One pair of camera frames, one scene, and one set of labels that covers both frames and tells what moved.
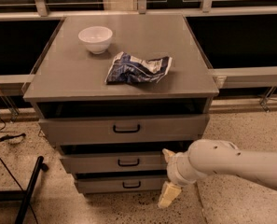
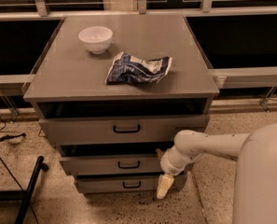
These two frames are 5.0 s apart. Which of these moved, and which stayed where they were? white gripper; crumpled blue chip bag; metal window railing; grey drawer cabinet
Moved: white gripper
Stayed: metal window railing; crumpled blue chip bag; grey drawer cabinet
